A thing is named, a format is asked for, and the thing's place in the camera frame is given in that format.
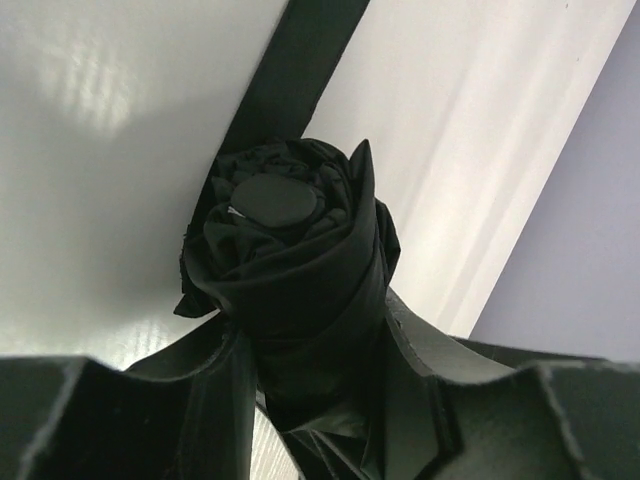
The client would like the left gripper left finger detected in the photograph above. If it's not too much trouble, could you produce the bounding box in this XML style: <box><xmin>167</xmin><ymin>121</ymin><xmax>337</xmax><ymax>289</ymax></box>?
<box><xmin>1</xmin><ymin>322</ymin><xmax>256</xmax><ymax>479</ymax></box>

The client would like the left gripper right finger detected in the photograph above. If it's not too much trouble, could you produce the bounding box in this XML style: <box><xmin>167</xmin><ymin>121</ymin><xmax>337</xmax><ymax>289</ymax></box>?
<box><xmin>284</xmin><ymin>287</ymin><xmax>640</xmax><ymax>480</ymax></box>

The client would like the black folding umbrella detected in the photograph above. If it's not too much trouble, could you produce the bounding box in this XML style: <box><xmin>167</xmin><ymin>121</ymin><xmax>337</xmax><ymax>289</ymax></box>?
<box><xmin>172</xmin><ymin>0</ymin><xmax>404</xmax><ymax>480</ymax></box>

